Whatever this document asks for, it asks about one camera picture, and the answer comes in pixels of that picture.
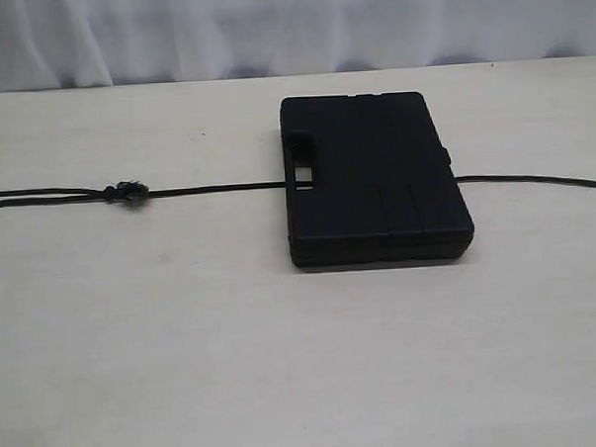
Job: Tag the black plastic carrying case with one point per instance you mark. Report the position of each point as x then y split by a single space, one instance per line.
368 181

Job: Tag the white curtain backdrop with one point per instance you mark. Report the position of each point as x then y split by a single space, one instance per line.
50 44

